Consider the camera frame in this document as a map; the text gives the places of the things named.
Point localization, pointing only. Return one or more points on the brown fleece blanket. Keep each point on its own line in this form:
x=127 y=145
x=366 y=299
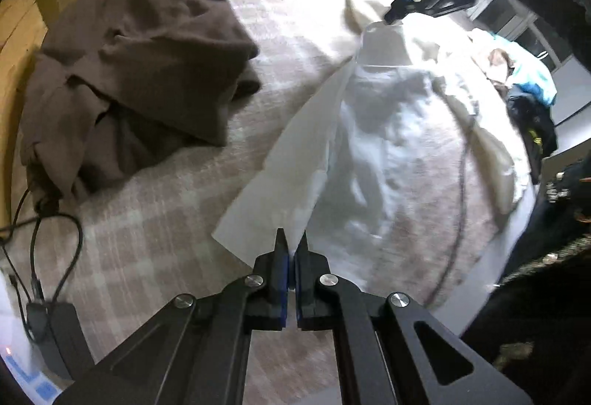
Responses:
x=138 y=63

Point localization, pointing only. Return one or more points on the white shirt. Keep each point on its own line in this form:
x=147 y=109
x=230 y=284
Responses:
x=369 y=132

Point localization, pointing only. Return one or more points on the pine wood headboard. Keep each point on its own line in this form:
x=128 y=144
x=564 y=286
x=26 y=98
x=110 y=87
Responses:
x=18 y=54

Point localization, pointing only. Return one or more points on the person's sequin garment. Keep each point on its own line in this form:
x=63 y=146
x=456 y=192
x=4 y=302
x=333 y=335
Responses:
x=568 y=248

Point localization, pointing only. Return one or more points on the pink plaid bed blanket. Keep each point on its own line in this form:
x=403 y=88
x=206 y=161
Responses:
x=184 y=220

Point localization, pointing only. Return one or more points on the dark cloth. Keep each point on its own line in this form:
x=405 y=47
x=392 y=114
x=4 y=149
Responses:
x=531 y=119

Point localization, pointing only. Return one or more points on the white power strip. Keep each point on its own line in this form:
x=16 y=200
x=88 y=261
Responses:
x=32 y=382

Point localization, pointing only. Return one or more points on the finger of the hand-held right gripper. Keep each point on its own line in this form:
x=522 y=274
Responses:
x=399 y=8

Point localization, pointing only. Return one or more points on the person's black sweater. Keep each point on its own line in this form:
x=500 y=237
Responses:
x=531 y=317

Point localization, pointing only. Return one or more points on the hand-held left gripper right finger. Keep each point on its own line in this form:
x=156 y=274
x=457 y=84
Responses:
x=304 y=289

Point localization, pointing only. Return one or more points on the light blue cloth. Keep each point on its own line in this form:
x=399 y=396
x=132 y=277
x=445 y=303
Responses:
x=535 y=77

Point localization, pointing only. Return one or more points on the black power adapter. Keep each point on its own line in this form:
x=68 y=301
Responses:
x=60 y=331

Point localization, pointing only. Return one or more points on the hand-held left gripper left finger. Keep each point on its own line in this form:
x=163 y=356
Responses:
x=279 y=289

